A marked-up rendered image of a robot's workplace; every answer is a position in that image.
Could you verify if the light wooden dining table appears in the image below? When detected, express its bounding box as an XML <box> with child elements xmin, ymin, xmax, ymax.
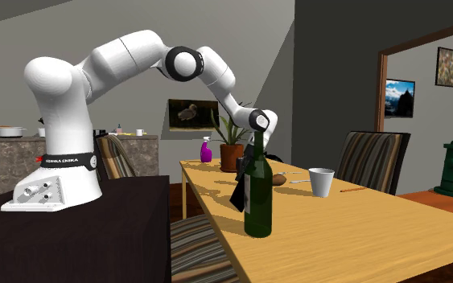
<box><xmin>179</xmin><ymin>158</ymin><xmax>453</xmax><ymax>283</ymax></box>

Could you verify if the wall picture of mountain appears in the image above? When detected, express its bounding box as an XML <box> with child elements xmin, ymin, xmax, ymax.
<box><xmin>384</xmin><ymin>78</ymin><xmax>417</xmax><ymax>120</ymax></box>

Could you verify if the white cup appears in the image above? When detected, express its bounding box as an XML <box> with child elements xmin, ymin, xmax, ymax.
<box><xmin>308</xmin><ymin>167</ymin><xmax>336</xmax><ymax>198</ymax></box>

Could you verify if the dark robot stand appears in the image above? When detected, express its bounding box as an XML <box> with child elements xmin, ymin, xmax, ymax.
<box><xmin>0</xmin><ymin>174</ymin><xmax>172</xmax><ymax>283</ymax></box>

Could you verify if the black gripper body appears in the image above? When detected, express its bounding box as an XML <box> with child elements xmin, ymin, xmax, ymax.
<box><xmin>235</xmin><ymin>144</ymin><xmax>255</xmax><ymax>183</ymax></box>

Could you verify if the dark green glass bottle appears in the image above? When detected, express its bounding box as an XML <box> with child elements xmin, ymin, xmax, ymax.
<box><xmin>243</xmin><ymin>130</ymin><xmax>274</xmax><ymax>239</ymax></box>

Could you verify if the striped chair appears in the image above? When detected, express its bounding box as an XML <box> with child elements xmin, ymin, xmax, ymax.
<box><xmin>334</xmin><ymin>130</ymin><xmax>412</xmax><ymax>196</ymax></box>
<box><xmin>93</xmin><ymin>133</ymin><xmax>244</xmax><ymax>283</ymax></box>

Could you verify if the marble kitchen counter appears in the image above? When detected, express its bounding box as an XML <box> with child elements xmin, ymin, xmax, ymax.
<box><xmin>0</xmin><ymin>117</ymin><xmax>160</xmax><ymax>205</ymax></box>

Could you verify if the speckled abstract wall picture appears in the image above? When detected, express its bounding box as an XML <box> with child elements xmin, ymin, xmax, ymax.
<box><xmin>434</xmin><ymin>46</ymin><xmax>453</xmax><ymax>89</ymax></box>

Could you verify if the purple spray bottle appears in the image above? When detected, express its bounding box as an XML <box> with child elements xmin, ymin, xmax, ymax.
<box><xmin>200</xmin><ymin>135</ymin><xmax>214</xmax><ymax>164</ymax></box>

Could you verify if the orange side table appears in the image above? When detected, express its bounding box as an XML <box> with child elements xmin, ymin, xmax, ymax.
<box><xmin>396</xmin><ymin>188</ymin><xmax>453</xmax><ymax>221</ymax></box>

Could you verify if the green plant in brown pot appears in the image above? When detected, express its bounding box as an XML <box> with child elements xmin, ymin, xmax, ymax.
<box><xmin>209</xmin><ymin>101</ymin><xmax>253</xmax><ymax>174</ymax></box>

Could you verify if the wall picture of duck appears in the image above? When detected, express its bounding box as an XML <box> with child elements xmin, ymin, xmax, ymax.
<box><xmin>167</xmin><ymin>98</ymin><xmax>220</xmax><ymax>133</ymax></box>

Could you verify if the brown door frame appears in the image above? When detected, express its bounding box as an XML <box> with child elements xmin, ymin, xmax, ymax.
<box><xmin>373</xmin><ymin>17</ymin><xmax>453</xmax><ymax>133</ymax></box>

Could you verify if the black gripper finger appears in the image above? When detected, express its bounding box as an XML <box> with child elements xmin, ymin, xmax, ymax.
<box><xmin>229</xmin><ymin>180</ymin><xmax>247</xmax><ymax>214</ymax></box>

